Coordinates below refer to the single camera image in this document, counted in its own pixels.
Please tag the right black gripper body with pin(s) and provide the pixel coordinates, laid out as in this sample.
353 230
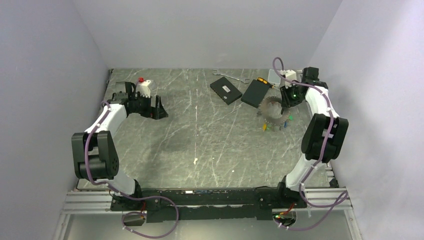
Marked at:
291 96

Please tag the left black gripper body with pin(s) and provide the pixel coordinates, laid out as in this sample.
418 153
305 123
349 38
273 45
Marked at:
142 105

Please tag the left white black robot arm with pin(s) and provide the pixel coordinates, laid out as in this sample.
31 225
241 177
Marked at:
95 157

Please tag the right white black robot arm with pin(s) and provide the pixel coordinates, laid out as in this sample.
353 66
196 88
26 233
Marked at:
325 133

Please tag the clear plastic container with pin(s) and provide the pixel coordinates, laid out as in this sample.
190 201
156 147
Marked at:
273 78

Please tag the plain black box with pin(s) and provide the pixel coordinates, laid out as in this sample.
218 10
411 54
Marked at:
255 93

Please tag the silver wrench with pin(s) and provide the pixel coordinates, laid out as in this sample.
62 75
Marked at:
241 79

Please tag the black box with white label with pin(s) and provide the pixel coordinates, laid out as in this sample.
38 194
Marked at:
225 90

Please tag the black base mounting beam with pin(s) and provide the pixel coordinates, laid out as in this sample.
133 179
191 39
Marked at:
168 204

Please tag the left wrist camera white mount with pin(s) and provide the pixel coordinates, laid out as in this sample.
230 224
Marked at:
146 87

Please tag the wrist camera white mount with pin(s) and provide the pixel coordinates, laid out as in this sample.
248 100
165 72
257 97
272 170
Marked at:
291 75
146 87

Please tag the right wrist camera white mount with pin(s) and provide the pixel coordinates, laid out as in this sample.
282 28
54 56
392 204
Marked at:
291 75

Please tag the yellow black handled screwdriver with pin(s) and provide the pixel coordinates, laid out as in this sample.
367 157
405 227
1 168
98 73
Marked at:
264 81

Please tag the aluminium frame rail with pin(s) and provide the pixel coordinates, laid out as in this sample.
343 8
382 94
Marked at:
87 202

